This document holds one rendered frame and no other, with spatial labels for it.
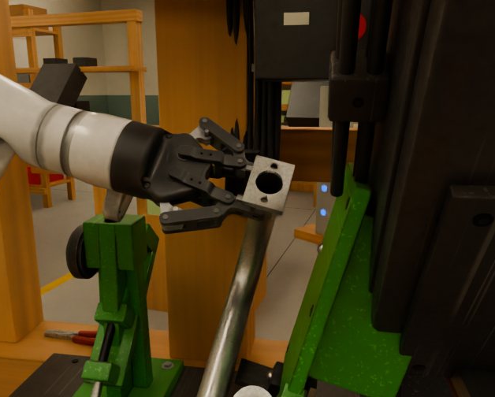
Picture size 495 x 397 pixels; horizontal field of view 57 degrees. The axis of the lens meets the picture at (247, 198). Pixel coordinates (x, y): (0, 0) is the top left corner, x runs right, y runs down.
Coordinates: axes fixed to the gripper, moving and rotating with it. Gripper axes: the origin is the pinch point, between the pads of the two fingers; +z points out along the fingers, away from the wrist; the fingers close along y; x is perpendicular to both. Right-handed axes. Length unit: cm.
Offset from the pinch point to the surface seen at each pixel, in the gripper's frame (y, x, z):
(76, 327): -9, 54, -30
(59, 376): -19.2, 38.6, -24.1
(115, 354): -15.4, 25.4, -13.7
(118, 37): 775, 772, -489
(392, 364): -13.9, -3.8, 13.8
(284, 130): 25.5, 21.5, -0.1
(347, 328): -12.5, -5.0, 9.7
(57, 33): 339, 346, -300
